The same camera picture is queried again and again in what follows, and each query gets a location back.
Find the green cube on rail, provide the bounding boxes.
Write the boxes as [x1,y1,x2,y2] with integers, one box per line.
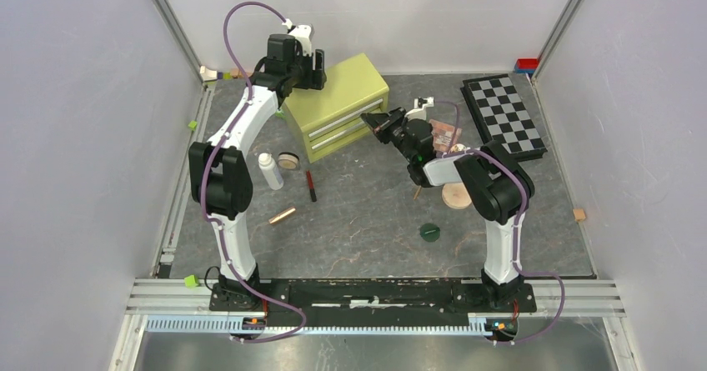
[183,274,201,288]

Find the rose gold lipstick tube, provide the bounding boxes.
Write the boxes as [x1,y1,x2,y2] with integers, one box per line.
[268,207,296,225]

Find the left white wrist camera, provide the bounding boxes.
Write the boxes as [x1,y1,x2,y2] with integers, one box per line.
[282,18,314,57]

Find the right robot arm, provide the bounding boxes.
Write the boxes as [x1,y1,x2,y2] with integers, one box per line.
[361,108,534,311]

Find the black white checkerboard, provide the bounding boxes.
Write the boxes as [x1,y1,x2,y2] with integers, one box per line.
[460,74,548,162]

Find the round powder jar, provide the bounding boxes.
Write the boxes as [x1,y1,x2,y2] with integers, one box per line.
[277,152,300,170]

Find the red black lip pencil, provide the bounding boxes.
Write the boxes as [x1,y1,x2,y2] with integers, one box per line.
[305,170,318,203]

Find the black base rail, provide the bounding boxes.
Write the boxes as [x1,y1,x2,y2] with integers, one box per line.
[209,278,538,328]

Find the green round puff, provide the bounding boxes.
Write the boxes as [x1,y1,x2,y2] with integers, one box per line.
[419,223,441,243]

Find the wooden toy blocks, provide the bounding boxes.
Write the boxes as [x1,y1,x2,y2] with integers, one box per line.
[198,65,252,83]

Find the green metal drawer box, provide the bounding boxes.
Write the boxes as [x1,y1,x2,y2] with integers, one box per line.
[282,53,389,163]

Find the red blue blocks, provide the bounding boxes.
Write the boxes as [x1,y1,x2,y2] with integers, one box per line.
[514,58,539,74]

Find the round pink powder puff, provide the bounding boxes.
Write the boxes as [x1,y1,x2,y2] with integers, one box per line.
[442,183,472,210]

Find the small wooden cube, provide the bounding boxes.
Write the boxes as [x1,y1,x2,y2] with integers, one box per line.
[573,208,587,223]

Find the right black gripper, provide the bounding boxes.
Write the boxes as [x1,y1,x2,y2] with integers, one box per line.
[361,105,415,163]

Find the pink eyeshadow palette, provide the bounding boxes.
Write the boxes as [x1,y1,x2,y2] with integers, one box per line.
[429,119,463,153]

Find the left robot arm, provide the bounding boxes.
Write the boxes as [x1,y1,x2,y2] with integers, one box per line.
[188,25,326,311]

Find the white plastic bottle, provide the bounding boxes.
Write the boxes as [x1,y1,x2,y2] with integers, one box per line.
[258,153,284,190]

